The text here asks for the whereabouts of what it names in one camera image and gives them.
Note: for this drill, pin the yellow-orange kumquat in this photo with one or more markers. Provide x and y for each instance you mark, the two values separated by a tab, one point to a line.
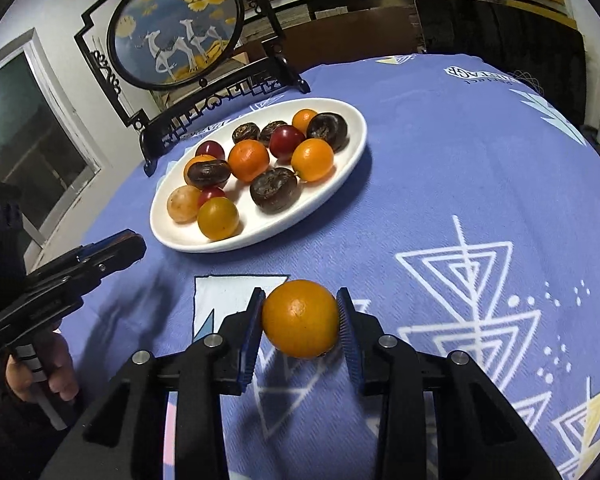
218	218
312	160

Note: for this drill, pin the dark brown water chestnut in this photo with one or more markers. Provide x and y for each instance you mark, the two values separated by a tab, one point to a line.
327	131
209	173
275	190
269	130
245	132

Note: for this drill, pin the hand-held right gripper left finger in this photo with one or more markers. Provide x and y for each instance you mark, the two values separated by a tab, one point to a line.
247	350

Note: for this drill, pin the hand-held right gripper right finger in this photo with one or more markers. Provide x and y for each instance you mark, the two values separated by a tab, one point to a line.
352	350

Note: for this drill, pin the small orange kumquat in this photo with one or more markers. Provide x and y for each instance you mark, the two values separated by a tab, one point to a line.
304	120

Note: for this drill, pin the black chair back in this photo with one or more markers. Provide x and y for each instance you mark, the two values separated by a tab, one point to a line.
505	45

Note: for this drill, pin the white oval plate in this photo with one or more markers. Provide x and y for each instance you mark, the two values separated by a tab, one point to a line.
280	225

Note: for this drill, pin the red cherry tomato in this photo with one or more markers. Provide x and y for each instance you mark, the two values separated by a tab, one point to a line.
211	192
210	150
287	141

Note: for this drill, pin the person's left hand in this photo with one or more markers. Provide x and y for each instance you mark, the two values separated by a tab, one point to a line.
62	365

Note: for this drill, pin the large round orange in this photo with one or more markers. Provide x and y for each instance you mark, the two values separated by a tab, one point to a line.
300	317

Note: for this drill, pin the round painted screen black frame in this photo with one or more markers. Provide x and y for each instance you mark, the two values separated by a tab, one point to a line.
175	25

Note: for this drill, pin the window with white frame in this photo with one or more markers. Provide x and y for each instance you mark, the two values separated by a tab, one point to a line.
25	135

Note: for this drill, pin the deep orange tangerine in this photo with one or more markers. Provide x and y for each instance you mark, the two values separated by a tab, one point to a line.
249	160

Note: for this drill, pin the blue patterned tablecloth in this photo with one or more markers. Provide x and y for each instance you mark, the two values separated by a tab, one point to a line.
455	160

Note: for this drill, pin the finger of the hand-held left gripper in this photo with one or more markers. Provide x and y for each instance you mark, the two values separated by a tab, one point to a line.
125	245
87	275

